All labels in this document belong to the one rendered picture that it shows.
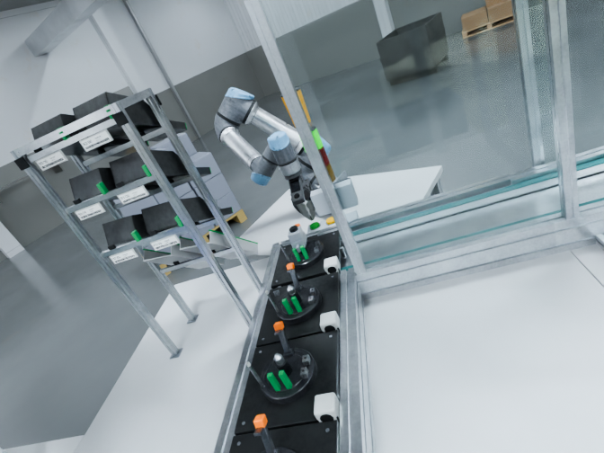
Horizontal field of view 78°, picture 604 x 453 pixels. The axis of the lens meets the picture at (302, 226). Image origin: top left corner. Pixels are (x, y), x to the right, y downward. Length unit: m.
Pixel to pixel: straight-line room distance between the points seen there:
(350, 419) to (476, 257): 0.59
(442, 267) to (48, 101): 10.03
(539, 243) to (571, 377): 0.39
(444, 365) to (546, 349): 0.22
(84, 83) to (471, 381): 10.66
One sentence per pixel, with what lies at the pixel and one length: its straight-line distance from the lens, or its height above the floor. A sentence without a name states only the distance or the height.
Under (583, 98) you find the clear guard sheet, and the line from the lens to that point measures 1.51.
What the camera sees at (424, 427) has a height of 0.86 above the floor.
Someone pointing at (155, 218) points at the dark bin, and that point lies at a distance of 1.20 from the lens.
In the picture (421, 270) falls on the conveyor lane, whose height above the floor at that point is 0.92.
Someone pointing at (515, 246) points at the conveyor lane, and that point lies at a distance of 1.20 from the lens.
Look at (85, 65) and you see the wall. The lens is 11.19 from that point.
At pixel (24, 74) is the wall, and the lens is 10.63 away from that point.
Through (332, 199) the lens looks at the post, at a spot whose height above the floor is 1.22.
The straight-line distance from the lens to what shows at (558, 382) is 0.97.
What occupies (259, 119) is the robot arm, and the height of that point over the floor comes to 1.36.
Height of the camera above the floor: 1.64
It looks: 26 degrees down
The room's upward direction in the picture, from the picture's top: 25 degrees counter-clockwise
